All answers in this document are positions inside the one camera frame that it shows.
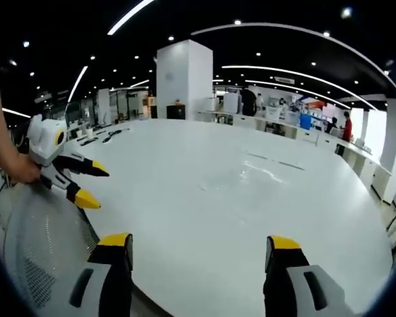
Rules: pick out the curved ceiling light strip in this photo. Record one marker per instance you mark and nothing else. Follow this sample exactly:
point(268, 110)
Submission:
point(300, 77)

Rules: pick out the white cup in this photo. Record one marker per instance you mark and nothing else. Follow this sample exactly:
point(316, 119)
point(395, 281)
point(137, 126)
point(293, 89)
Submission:
point(89, 132)

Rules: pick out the black box with orange top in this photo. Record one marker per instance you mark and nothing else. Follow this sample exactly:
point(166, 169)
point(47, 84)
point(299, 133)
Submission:
point(176, 111)

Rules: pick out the grey mesh chair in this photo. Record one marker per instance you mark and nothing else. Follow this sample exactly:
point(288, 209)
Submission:
point(43, 244)

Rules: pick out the blue storage box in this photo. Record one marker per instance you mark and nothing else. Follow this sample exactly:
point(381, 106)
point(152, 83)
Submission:
point(305, 121)

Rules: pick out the black flat tools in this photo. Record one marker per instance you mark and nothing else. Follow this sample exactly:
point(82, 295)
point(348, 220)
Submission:
point(110, 135)

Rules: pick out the white side pillar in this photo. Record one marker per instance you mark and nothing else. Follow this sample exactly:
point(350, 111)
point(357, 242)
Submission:
point(394, 148)

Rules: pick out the person's left hand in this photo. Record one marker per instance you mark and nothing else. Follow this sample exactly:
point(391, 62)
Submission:
point(24, 170)

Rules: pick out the long ceiling light strip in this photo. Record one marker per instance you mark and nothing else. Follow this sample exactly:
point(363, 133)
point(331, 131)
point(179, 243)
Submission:
point(77, 83)

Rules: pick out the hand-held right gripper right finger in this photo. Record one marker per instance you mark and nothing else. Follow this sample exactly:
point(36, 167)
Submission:
point(303, 284)

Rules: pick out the clear food packaging bag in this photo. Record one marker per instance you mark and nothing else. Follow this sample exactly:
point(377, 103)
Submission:
point(277, 162)
point(250, 173)

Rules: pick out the white square pillar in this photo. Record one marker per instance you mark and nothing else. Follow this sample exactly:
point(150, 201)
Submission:
point(184, 79)

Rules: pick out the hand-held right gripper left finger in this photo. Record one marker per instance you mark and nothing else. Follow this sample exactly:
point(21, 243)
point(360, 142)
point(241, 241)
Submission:
point(95, 284)

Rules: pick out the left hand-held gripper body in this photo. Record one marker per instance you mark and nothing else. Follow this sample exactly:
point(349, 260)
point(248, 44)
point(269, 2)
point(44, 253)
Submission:
point(46, 138)

